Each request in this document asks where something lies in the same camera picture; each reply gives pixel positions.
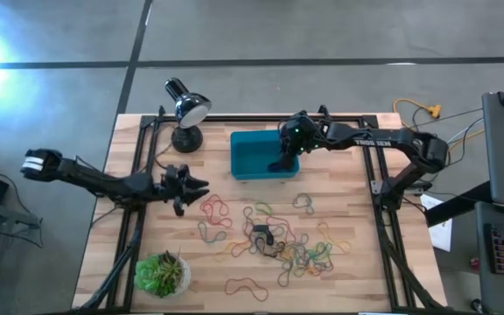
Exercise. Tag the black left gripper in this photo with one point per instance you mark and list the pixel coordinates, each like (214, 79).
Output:
(175, 184)

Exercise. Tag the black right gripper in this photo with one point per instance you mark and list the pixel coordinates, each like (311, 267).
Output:
(300, 133)

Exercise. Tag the green rubber band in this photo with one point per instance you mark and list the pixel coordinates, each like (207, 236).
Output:
(322, 251)
(264, 204)

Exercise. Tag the teal rubber band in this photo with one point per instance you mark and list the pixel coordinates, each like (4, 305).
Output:
(201, 232)

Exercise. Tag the dark brown rubber band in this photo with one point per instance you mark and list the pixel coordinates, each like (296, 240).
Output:
(247, 227)

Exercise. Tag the wide black rubber band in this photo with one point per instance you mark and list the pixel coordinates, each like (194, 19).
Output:
(263, 228)

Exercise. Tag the long yellow rubber band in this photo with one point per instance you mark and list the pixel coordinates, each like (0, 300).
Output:
(223, 254)

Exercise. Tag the thin black rubber band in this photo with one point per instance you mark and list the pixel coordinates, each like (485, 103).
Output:
(263, 253)

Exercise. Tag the long red rubber band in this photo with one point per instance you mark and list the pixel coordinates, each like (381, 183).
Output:
(234, 280)

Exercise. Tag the dark grey rubber band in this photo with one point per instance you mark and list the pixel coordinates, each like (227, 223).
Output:
(288, 271)

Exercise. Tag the orange red rubber band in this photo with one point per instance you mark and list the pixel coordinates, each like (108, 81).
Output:
(326, 264)

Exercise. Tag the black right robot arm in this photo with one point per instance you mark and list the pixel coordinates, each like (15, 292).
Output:
(409, 140)

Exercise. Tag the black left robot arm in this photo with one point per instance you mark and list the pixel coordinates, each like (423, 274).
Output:
(103, 181)

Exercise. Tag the teal plastic bin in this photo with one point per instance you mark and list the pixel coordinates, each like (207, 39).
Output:
(252, 153)

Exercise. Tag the black desk lamp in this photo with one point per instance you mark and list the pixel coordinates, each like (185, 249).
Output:
(191, 109)

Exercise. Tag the green succulent in pot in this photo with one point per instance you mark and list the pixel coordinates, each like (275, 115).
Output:
(160, 273)

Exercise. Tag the white paper sheet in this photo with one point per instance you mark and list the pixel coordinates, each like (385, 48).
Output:
(440, 236)

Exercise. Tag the black desk leg bar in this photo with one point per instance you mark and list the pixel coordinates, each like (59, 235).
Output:
(453, 205)

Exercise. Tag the small red object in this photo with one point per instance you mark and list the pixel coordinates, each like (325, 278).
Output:
(475, 263)

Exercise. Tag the dark desk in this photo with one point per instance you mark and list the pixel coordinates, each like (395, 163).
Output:
(484, 289)

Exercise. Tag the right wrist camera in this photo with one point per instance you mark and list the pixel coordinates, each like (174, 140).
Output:
(291, 159)

